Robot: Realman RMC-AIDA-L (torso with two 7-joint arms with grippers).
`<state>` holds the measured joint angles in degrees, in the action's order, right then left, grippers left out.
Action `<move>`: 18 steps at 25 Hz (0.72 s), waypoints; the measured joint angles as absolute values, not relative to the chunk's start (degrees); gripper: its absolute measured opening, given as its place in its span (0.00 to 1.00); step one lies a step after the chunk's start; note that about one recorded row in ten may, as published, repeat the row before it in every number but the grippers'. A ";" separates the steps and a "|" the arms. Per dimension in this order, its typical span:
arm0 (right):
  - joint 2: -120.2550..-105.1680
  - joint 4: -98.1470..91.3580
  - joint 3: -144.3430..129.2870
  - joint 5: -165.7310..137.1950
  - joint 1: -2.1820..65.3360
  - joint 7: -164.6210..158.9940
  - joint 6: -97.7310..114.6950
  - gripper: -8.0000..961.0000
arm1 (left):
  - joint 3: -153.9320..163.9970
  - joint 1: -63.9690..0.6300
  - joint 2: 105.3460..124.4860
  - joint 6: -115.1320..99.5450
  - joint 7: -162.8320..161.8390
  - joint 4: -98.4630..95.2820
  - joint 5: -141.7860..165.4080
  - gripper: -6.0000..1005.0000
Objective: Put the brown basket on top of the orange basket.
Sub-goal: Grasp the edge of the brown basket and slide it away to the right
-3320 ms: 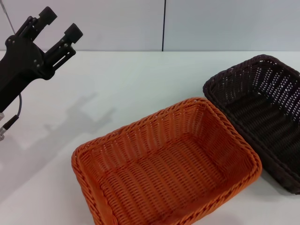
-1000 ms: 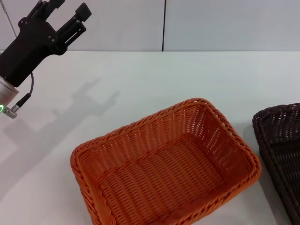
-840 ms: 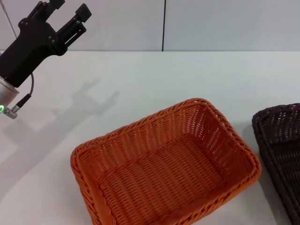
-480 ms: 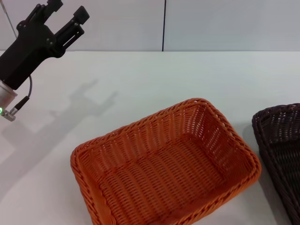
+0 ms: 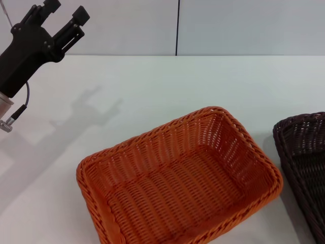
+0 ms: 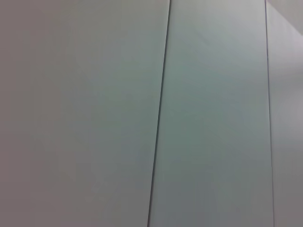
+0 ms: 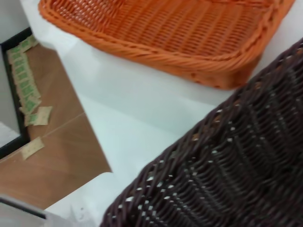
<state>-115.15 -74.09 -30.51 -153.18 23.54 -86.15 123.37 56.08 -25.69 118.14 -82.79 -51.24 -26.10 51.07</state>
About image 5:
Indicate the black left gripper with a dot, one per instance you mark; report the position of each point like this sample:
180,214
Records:
28,53

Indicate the orange woven plastic basket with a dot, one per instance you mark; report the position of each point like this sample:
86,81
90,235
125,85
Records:
177,183

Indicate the dark brown woven basket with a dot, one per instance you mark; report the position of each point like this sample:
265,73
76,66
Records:
307,155

